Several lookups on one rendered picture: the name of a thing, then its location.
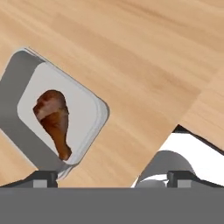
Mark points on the brown chicken drumstick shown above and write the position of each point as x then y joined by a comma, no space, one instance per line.
55,119

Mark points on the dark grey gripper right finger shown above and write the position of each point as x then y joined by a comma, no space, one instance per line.
182,178

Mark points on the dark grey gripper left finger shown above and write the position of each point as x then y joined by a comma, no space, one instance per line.
43,178

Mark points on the grey meat container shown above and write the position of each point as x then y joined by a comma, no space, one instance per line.
84,116

